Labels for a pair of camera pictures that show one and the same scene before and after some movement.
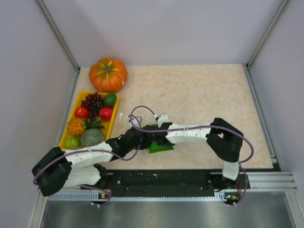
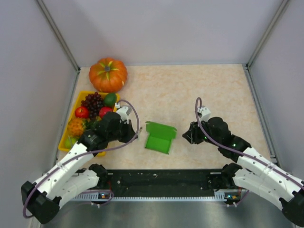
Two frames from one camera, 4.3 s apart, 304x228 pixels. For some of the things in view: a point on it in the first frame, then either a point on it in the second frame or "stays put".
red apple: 82,112 stays put
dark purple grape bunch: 94,102 stays put
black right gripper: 171,145 to 192,135
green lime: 110,99 stays put
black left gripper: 145,144 to 130,133
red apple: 105,113 stays put
